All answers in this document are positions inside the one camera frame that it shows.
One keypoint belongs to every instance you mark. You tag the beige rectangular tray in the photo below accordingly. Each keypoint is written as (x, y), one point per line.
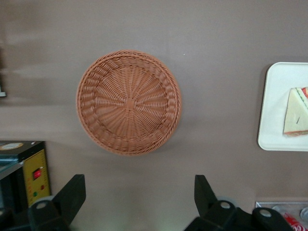
(272, 108)

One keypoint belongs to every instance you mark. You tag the red cola bottle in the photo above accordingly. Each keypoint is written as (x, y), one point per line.
(293, 221)

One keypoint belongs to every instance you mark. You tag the triangular sandwich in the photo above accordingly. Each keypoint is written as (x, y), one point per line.
(296, 113)

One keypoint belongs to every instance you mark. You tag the clear acrylic bottle rack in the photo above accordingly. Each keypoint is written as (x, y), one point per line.
(267, 206)

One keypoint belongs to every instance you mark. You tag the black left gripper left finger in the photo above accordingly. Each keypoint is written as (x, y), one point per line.
(60, 209)

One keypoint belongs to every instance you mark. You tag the black food warmer cabinet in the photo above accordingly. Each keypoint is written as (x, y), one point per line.
(36, 168)

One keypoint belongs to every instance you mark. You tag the round brown wicker basket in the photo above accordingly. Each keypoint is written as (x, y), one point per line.
(128, 103)

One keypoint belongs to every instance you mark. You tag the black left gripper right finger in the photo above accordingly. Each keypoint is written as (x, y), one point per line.
(209, 211)

